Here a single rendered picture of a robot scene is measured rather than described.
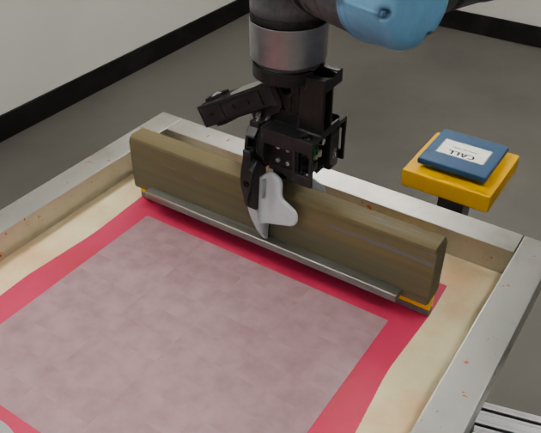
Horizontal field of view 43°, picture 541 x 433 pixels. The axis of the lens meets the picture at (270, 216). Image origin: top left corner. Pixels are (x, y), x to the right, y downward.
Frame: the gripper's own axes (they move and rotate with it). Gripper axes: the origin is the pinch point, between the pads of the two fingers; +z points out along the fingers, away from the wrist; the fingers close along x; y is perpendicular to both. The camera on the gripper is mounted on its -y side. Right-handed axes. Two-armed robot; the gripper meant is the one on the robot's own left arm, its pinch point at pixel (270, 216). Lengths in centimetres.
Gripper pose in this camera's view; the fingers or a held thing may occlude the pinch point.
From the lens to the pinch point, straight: 79.3
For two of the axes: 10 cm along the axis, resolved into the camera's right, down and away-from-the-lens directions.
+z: 0.0, 8.0, 6.0
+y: 8.3, 3.3, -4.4
